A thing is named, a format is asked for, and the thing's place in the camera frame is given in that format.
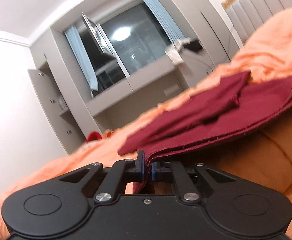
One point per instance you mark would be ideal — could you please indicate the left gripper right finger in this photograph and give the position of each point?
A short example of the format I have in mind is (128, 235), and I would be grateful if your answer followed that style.
(182, 185)

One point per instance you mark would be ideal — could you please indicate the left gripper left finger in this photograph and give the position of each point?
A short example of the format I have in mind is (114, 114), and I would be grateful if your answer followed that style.
(118, 176)

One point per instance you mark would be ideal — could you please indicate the dark red knit sweater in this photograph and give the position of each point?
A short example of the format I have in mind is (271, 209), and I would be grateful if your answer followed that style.
(237, 126)

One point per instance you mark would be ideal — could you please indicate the orange small cloth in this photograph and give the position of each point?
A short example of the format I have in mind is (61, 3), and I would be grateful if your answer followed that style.
(108, 133)

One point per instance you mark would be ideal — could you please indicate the bright red hat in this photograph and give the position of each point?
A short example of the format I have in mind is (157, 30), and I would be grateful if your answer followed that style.
(93, 136)

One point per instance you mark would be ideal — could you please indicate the grey open wardrobe door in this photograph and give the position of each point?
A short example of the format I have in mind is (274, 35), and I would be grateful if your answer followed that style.
(61, 120)

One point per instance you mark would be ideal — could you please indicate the grey window desk cabinet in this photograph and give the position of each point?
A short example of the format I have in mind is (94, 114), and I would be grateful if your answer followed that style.
(123, 102)

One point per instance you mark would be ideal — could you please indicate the orange bed blanket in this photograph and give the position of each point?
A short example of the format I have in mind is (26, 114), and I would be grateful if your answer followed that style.
(267, 54)

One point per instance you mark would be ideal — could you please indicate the white garment on sill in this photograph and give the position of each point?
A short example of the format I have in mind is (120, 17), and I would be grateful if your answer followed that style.
(174, 49)

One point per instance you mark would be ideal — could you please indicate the window with open sash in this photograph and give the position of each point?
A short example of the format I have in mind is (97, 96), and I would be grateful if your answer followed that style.
(123, 45)

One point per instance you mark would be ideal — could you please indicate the black garment on sill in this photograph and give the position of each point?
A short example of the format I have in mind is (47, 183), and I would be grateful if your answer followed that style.
(194, 46)

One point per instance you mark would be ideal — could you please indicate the light blue left curtain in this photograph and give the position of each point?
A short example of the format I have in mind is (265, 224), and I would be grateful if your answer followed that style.
(78, 48)

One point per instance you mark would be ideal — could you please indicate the light blue curtain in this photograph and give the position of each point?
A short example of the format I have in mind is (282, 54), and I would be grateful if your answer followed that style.
(170, 27)
(78, 48)

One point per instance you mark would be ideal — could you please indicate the light blue right curtain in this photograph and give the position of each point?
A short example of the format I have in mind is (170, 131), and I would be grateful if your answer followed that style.
(170, 27)

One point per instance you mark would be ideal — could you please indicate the grey padded headboard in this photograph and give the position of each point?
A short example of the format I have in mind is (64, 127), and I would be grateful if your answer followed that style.
(247, 15)

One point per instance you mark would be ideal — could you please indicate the white wall socket plate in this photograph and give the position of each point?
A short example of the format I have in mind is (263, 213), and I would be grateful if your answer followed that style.
(172, 90)

